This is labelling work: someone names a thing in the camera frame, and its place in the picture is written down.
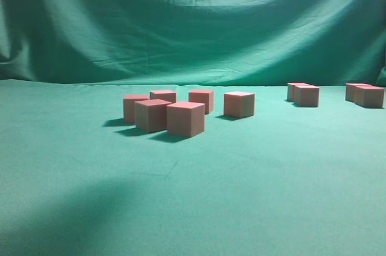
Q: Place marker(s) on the pink cube column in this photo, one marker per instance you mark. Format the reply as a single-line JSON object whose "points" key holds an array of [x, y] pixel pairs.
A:
{"points": [[185, 118], [128, 105], [351, 91], [205, 96], [307, 96], [150, 115], [166, 95], [239, 104], [369, 96], [291, 90]]}

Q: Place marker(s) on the green cloth backdrop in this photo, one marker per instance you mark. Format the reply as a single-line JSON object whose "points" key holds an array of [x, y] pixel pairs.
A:
{"points": [[193, 42]]}

